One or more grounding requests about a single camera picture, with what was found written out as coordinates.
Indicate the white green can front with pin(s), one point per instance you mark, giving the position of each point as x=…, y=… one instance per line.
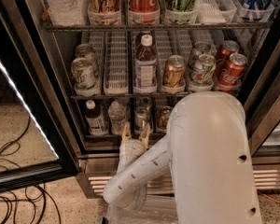
x=203, y=69

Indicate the white green can rear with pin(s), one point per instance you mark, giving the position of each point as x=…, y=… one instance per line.
x=198, y=49

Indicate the closed right fridge door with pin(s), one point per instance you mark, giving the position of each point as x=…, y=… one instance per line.
x=264, y=126

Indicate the open glass fridge door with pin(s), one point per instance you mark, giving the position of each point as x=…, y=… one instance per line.
x=35, y=142

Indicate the brown tea bottle middle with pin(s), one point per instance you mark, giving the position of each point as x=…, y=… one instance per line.
x=145, y=63

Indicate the clear water bottle top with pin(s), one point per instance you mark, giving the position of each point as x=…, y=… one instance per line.
x=67, y=12

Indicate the green 7up can front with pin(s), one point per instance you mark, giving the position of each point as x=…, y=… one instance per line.
x=83, y=74

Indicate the red coke can middle front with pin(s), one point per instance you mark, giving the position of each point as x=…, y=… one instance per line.
x=232, y=69

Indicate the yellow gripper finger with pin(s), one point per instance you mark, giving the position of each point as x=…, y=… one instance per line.
x=126, y=133
x=144, y=136

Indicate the clear water bottle bottom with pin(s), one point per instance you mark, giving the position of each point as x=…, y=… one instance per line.
x=117, y=113

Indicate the silver redbull can rear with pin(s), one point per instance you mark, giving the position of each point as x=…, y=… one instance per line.
x=146, y=102

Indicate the brown tea bottle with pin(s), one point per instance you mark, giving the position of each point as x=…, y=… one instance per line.
x=95, y=117
x=145, y=63

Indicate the gold can shelf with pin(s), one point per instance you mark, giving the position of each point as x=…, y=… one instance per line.
x=173, y=76
x=164, y=117

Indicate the red coke can middle rear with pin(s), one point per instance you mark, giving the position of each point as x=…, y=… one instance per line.
x=227, y=48

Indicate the clear water bottle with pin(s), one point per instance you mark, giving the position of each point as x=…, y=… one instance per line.
x=117, y=113
x=67, y=12

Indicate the clear plastic bin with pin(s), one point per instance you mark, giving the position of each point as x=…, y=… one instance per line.
x=156, y=210

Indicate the white green can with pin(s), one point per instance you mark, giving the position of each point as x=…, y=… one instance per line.
x=198, y=49
x=203, y=69

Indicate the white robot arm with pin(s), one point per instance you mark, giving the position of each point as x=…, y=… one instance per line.
x=206, y=150

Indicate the silver redbull can front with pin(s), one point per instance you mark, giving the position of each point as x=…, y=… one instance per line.
x=140, y=118

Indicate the stainless steel fridge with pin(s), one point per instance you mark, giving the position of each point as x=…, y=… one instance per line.
x=97, y=157

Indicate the green 7up can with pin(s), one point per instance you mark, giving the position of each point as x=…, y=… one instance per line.
x=87, y=51
x=83, y=74

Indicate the brown tea bottle bottom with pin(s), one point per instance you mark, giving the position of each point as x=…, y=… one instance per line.
x=95, y=117

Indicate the gold can bottom shelf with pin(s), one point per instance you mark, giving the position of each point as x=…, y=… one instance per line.
x=164, y=117

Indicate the gold can middle shelf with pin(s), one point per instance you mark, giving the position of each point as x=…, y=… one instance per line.
x=173, y=76

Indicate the green 7up can rear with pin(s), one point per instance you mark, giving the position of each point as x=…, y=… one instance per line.
x=87, y=51

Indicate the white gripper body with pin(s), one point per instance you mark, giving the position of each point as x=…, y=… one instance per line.
x=131, y=147

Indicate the red coke can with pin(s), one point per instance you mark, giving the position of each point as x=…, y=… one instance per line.
x=232, y=69
x=227, y=48

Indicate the silver redbull can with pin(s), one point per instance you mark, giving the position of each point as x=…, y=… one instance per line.
x=146, y=102
x=140, y=118

